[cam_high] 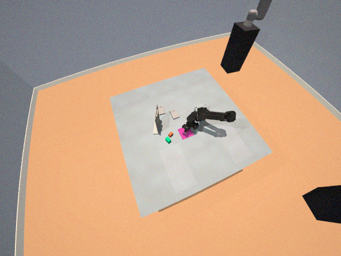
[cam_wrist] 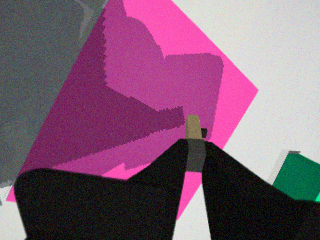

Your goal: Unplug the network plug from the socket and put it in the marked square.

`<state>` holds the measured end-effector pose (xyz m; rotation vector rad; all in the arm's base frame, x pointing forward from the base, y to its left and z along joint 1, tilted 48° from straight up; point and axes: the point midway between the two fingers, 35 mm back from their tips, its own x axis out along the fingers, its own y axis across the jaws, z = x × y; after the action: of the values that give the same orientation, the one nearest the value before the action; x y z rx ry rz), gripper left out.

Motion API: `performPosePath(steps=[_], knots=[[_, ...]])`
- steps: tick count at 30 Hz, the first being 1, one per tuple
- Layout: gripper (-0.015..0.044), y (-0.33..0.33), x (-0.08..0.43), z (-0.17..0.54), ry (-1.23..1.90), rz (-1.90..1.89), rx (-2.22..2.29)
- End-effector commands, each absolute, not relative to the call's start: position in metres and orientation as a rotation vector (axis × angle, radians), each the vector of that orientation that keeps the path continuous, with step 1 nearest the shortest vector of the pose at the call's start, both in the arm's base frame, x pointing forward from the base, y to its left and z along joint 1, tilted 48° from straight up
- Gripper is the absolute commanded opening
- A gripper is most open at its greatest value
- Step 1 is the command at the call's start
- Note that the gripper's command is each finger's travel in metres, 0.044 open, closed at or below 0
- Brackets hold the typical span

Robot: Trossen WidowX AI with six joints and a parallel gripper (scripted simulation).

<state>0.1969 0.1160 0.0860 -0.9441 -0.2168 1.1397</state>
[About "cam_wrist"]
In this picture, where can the green block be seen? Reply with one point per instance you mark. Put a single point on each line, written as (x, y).
(299, 178)

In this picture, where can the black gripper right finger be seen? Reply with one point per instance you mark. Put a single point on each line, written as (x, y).
(242, 206)

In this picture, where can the pink square marked zone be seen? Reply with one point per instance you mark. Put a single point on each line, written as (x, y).
(142, 69)

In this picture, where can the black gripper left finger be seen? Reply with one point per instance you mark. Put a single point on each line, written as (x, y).
(142, 207)

